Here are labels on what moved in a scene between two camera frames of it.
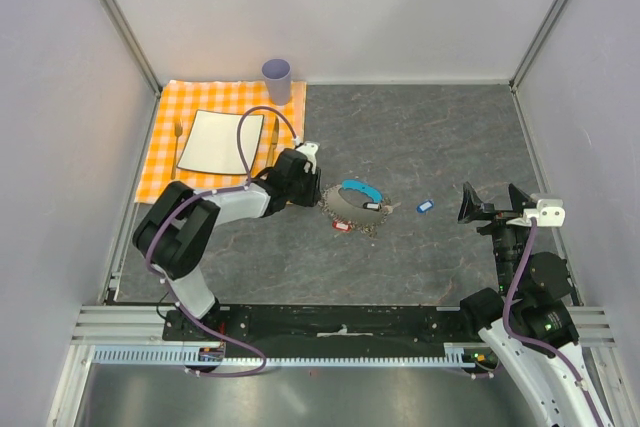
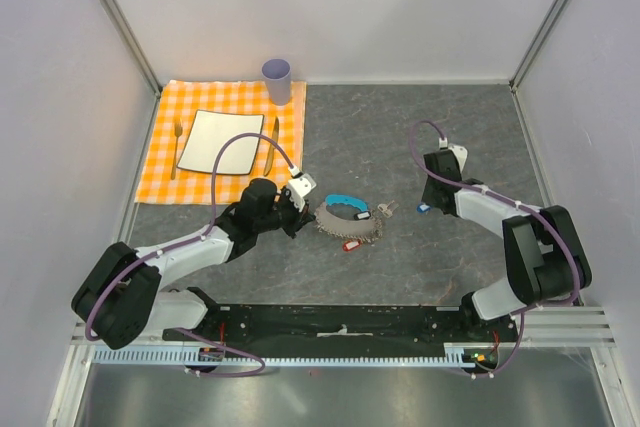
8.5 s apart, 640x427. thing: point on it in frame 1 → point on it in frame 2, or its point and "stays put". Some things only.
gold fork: (178, 127) stays put
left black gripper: (311, 199) → (300, 219)
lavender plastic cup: (278, 71) stays put
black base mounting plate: (321, 330) stays put
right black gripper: (472, 207) → (427, 197)
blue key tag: (421, 208) stays put
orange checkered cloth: (281, 125) stays put
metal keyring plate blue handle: (331, 201) → (356, 230)
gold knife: (275, 139) stays put
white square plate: (213, 144) stays put
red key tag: (341, 225) → (350, 245)
